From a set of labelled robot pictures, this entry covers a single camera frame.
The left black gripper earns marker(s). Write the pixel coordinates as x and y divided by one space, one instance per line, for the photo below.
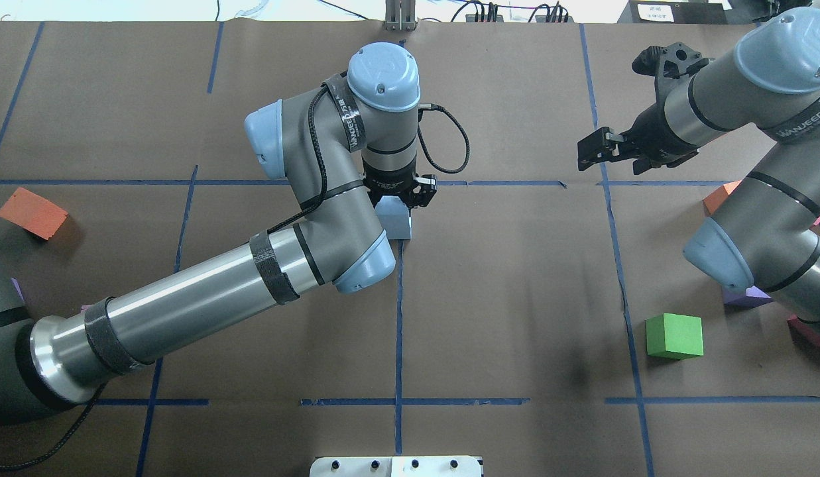
390 181

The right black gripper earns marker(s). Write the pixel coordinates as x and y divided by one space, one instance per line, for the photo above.
649 128

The light blue foam cube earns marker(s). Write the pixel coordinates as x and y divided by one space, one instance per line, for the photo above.
395 218

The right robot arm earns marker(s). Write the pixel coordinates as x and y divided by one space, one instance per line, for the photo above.
761 235

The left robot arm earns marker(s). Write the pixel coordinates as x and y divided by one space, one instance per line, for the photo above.
342 147

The orange foam cube right side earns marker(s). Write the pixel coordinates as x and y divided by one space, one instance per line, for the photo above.
715 199

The orange foam cube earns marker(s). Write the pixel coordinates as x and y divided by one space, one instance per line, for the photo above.
715 199
33 213

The purple foam cube right side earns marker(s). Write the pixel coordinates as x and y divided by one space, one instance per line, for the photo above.
746 299

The green foam cube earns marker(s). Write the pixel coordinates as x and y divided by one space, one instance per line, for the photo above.
674 336

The maroon foam cube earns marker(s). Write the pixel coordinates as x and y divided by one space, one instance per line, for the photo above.
804 331

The orange foam cube left side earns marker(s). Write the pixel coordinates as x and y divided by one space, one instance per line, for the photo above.
33 213

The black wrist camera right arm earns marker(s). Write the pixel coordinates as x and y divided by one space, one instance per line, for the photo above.
668 65

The aluminium frame post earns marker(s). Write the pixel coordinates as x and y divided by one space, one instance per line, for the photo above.
400 15

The white pole mount base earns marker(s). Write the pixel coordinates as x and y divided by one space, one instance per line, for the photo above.
426 465

